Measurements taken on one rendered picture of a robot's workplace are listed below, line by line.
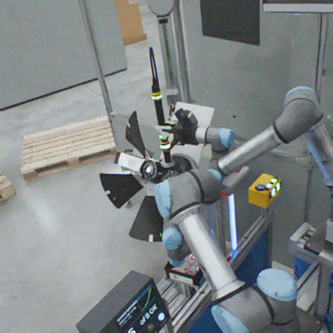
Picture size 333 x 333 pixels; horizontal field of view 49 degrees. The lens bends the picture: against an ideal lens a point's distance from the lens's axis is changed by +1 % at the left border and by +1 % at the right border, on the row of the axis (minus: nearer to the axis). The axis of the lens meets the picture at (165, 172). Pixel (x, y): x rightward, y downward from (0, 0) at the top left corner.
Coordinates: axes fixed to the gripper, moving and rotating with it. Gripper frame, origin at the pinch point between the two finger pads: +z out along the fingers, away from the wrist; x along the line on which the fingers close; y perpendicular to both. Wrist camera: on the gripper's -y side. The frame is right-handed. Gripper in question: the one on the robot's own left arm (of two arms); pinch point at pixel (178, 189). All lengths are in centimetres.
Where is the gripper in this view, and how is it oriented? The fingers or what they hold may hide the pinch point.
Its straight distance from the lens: 172.9
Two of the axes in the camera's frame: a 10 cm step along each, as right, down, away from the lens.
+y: -9.7, 1.9, 1.7
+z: 0.4, -5.5, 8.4
